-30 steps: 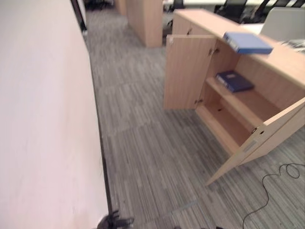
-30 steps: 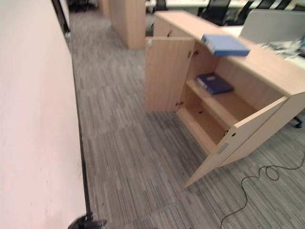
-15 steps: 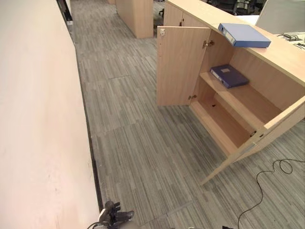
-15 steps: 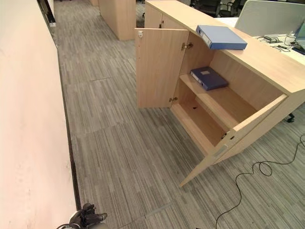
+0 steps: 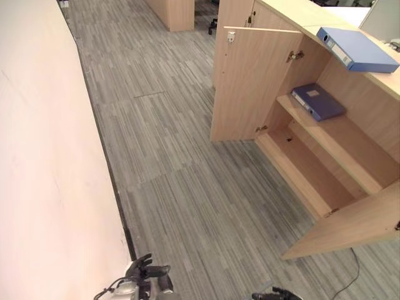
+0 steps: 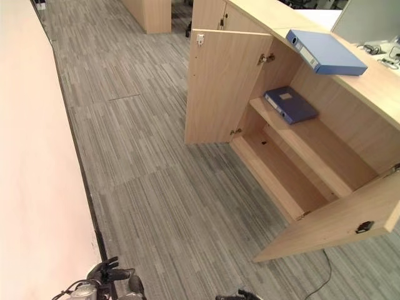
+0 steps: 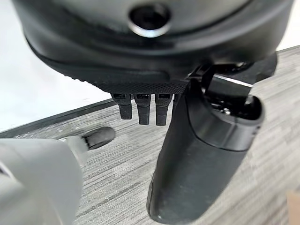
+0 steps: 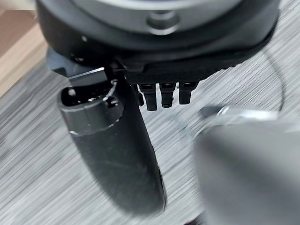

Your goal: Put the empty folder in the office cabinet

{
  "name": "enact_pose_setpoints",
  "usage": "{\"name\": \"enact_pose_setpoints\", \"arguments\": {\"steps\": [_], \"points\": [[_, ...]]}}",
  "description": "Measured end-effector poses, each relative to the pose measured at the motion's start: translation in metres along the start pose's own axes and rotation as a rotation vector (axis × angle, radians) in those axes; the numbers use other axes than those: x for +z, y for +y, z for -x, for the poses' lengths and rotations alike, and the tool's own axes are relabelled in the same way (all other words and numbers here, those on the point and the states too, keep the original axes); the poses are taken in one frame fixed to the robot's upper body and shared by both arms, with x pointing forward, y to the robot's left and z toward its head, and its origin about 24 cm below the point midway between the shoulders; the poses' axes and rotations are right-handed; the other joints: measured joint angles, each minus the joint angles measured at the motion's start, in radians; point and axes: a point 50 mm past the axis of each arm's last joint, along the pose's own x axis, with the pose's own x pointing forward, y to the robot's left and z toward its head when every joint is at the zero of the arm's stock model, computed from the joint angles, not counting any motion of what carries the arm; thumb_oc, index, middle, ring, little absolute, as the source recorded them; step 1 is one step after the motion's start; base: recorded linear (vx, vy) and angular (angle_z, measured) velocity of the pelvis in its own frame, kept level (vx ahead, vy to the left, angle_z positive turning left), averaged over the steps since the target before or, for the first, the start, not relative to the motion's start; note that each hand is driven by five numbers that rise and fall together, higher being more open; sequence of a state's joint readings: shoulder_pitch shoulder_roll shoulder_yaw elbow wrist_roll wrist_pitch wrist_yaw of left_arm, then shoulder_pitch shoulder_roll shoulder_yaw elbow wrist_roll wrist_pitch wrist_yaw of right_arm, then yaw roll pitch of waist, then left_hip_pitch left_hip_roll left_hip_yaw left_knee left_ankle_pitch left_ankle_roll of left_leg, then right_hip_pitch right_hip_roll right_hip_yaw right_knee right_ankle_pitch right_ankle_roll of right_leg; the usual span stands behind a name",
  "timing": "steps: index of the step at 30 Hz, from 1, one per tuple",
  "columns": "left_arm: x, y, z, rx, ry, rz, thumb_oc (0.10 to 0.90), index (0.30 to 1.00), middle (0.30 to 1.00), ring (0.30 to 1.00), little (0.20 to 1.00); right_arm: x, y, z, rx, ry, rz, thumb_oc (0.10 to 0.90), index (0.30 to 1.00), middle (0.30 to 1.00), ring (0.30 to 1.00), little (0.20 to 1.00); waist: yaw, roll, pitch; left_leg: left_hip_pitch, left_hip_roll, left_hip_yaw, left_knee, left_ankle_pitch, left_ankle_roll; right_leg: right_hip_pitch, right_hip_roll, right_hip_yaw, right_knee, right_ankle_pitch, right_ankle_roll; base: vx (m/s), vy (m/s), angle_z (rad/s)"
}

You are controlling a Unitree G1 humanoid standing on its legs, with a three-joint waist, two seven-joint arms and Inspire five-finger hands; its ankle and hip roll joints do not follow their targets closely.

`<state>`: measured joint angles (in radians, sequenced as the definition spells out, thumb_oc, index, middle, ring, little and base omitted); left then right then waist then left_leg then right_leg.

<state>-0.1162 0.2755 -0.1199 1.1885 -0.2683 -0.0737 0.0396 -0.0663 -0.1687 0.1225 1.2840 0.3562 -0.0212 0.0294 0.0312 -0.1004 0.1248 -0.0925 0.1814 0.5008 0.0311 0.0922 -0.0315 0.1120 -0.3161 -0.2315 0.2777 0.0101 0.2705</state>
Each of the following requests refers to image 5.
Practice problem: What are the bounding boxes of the wooden office cabinet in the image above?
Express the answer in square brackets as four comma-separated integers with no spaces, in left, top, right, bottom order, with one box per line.
[213,0,400,219]

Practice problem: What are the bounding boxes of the wooden background cabinet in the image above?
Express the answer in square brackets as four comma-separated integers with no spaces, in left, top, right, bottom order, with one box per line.
[146,0,196,33]

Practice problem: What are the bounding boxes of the dark blue box folder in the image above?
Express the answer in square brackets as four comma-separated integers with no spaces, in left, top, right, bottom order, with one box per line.
[291,82,347,122]

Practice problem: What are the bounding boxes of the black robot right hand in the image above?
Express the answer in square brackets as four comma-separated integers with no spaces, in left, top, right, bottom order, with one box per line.
[251,286,303,300]

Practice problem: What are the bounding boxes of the grey desk partition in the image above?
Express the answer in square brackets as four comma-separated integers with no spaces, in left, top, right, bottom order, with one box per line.
[358,0,400,42]

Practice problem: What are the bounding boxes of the wooden cabinet door with handle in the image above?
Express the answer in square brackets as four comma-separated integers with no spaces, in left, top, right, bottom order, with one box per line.
[281,181,400,261]

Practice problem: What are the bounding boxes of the light blue box folder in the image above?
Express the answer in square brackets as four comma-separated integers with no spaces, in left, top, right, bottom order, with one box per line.
[316,26,400,74]

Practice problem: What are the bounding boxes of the black floor cable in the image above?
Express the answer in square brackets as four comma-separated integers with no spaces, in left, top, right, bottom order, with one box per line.
[330,247,361,300]

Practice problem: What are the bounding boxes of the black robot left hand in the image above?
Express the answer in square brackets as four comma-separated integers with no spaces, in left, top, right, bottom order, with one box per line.
[125,253,174,295]

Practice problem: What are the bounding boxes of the wooden cabinet door with lock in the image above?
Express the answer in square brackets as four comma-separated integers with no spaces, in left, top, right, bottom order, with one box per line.
[209,26,304,143]

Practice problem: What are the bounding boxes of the wooden cabinet shelf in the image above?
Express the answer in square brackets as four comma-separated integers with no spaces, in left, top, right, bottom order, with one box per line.
[276,94,392,195]

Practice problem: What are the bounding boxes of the white desk top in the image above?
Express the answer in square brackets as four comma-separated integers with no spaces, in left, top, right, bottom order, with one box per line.
[324,6,371,29]

